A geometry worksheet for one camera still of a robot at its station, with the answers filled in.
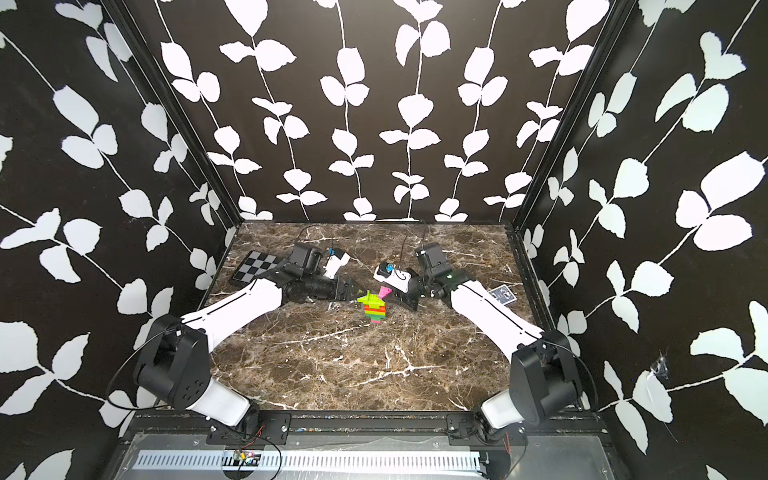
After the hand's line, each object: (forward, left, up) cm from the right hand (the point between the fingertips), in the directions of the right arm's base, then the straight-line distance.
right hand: (386, 286), depth 82 cm
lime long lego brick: (-3, +1, -4) cm, 5 cm away
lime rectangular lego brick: (-2, +4, -13) cm, 13 cm away
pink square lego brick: (-2, +1, +1) cm, 2 cm away
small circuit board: (-38, +34, -17) cm, 54 cm away
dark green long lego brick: (-2, +3, -15) cm, 16 cm away
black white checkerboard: (+18, +48, -13) cm, 53 cm away
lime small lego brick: (-2, +5, -3) cm, 6 cm away
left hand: (0, +8, -1) cm, 8 cm away
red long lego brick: (-3, +2, -8) cm, 9 cm away
